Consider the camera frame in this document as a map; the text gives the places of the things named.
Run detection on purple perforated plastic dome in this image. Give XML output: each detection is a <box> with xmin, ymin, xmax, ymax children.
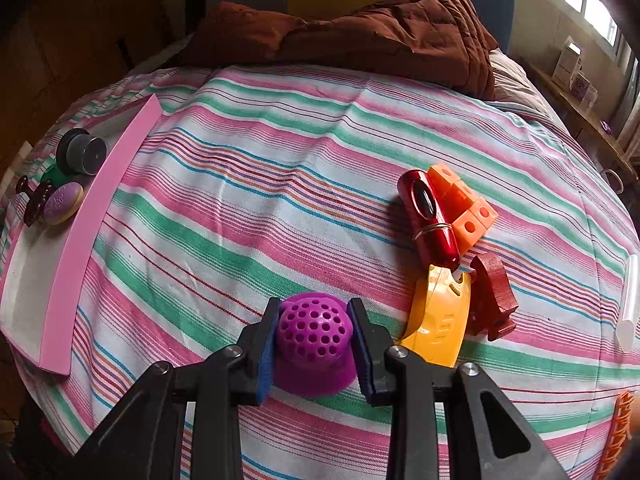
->
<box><xmin>273</xmin><ymin>292</ymin><xmax>357</xmax><ymax>398</ymax></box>

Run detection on dark red carved wooden piece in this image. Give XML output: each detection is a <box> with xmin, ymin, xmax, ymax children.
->
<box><xmin>15</xmin><ymin>176</ymin><xmax>55</xmax><ymax>226</ymax></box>

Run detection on orange yellow plastic toy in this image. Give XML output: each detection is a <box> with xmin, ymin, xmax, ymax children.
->
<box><xmin>398</xmin><ymin>266</ymin><xmax>472</xmax><ymax>367</ymax></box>

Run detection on shiny red metal case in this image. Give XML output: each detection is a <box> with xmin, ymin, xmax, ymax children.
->
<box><xmin>397</xmin><ymin>169</ymin><xmax>460</xmax><ymax>271</ymax></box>

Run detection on dark red wooden block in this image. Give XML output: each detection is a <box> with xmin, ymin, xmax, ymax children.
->
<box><xmin>466</xmin><ymin>252</ymin><xmax>518</xmax><ymax>341</ymax></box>

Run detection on striped bed sheet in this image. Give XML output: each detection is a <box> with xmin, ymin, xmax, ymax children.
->
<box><xmin>16</xmin><ymin>67</ymin><xmax>639</xmax><ymax>479</ymax></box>

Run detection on orange linked cubes block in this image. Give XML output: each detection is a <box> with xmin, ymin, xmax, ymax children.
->
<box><xmin>426</xmin><ymin>162</ymin><xmax>498</xmax><ymax>256</ymax></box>

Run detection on pink white tray box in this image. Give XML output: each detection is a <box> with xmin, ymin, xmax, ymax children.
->
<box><xmin>1</xmin><ymin>94</ymin><xmax>162</xmax><ymax>376</ymax></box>

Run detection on purple oval soap case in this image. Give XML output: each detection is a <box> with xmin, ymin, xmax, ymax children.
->
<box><xmin>42</xmin><ymin>182</ymin><xmax>85</xmax><ymax>226</ymax></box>

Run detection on translucent glue stick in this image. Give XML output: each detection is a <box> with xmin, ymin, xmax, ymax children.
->
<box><xmin>615</xmin><ymin>254</ymin><xmax>639</xmax><ymax>353</ymax></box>

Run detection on green plastic funnel piece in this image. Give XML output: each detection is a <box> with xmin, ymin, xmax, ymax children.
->
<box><xmin>41</xmin><ymin>164</ymin><xmax>75</xmax><ymax>188</ymax></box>

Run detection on black grey cylindrical cap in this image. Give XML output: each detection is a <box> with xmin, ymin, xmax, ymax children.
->
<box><xmin>55</xmin><ymin>128</ymin><xmax>107</xmax><ymax>177</ymax></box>

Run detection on orange comb piece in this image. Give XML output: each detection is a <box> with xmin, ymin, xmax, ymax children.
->
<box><xmin>593</xmin><ymin>390</ymin><xmax>638</xmax><ymax>480</ymax></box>

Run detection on white pillow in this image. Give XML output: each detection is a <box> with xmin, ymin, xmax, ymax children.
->
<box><xmin>489</xmin><ymin>48</ymin><xmax>558</xmax><ymax>120</ymax></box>

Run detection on wooden desk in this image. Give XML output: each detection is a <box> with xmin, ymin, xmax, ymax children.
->
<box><xmin>520</xmin><ymin>58</ymin><xmax>639</xmax><ymax>184</ymax></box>

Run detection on rust brown quilt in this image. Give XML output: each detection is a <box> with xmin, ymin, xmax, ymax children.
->
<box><xmin>178</xmin><ymin>0</ymin><xmax>498</xmax><ymax>101</ymax></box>

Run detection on white boxes on shelf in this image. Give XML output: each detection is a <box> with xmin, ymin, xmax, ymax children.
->
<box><xmin>552</xmin><ymin>36</ymin><xmax>598</xmax><ymax>112</ymax></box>

